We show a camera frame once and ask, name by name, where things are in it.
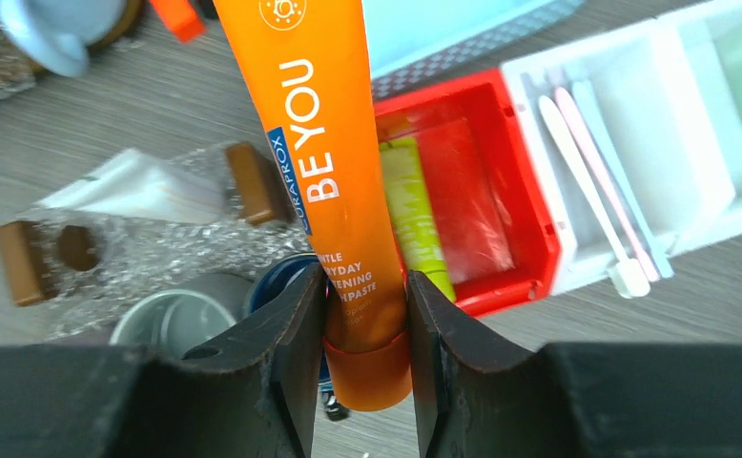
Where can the white plastic bin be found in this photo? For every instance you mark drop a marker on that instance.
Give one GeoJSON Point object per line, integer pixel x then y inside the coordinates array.
{"type": "Point", "coordinates": [668, 107]}

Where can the red plastic bin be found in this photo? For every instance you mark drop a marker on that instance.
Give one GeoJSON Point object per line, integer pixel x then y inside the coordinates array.
{"type": "Point", "coordinates": [498, 236]}

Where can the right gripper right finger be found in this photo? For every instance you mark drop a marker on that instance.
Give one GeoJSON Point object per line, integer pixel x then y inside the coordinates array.
{"type": "Point", "coordinates": [478, 394]}

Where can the grey mug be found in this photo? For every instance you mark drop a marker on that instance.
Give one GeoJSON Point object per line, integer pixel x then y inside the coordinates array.
{"type": "Point", "coordinates": [186, 315]}

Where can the brown wooden oval tray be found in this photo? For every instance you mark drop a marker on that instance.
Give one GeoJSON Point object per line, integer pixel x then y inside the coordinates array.
{"type": "Point", "coordinates": [129, 21]}

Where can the light blue mug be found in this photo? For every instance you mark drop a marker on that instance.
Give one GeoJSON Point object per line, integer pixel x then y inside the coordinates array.
{"type": "Point", "coordinates": [56, 34]}

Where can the white toothbrush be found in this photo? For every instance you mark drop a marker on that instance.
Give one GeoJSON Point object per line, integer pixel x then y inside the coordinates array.
{"type": "Point", "coordinates": [627, 273]}

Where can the orange cap toothpaste tube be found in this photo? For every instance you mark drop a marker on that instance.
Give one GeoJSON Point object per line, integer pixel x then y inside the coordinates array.
{"type": "Point", "coordinates": [136, 185]}

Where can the red orange block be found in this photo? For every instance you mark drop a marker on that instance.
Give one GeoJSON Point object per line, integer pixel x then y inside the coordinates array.
{"type": "Point", "coordinates": [180, 18]}

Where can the dark blue mug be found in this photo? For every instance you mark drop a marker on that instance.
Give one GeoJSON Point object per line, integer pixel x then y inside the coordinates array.
{"type": "Point", "coordinates": [273, 280]}

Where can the light blue plastic basket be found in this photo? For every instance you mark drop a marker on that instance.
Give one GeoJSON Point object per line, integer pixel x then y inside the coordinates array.
{"type": "Point", "coordinates": [411, 41]}

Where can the green toothpaste tube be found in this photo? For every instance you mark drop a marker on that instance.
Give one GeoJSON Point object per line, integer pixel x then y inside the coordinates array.
{"type": "Point", "coordinates": [411, 212]}

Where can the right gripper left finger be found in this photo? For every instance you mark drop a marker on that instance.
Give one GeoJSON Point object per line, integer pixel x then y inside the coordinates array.
{"type": "Point", "coordinates": [249, 392]}

